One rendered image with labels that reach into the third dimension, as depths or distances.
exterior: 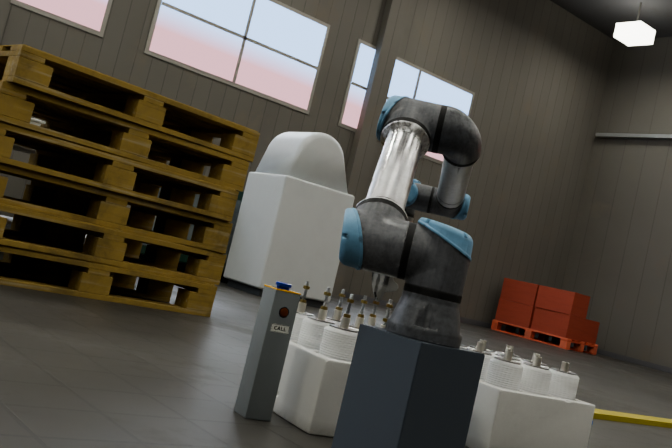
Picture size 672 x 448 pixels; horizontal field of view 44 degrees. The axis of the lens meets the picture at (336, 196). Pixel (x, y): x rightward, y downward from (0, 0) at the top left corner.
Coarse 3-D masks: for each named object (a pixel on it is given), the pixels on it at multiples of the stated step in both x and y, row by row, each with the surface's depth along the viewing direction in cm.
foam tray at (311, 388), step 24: (288, 360) 212; (312, 360) 202; (336, 360) 200; (288, 384) 209; (312, 384) 200; (336, 384) 199; (288, 408) 206; (312, 408) 197; (336, 408) 199; (312, 432) 196
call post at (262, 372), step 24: (264, 288) 204; (264, 312) 201; (288, 312) 201; (264, 336) 198; (288, 336) 201; (264, 360) 198; (240, 384) 203; (264, 384) 199; (240, 408) 200; (264, 408) 199
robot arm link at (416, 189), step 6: (414, 186) 228; (420, 186) 231; (426, 186) 232; (414, 192) 228; (420, 192) 230; (426, 192) 230; (408, 198) 228; (414, 198) 228; (420, 198) 230; (426, 198) 230; (408, 204) 229; (414, 204) 231; (420, 204) 230; (426, 204) 230; (420, 210) 232; (426, 210) 231
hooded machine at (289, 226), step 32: (288, 160) 716; (320, 160) 723; (256, 192) 731; (288, 192) 702; (320, 192) 721; (256, 224) 719; (288, 224) 704; (320, 224) 723; (256, 256) 706; (288, 256) 706; (320, 256) 726; (256, 288) 702; (320, 288) 728
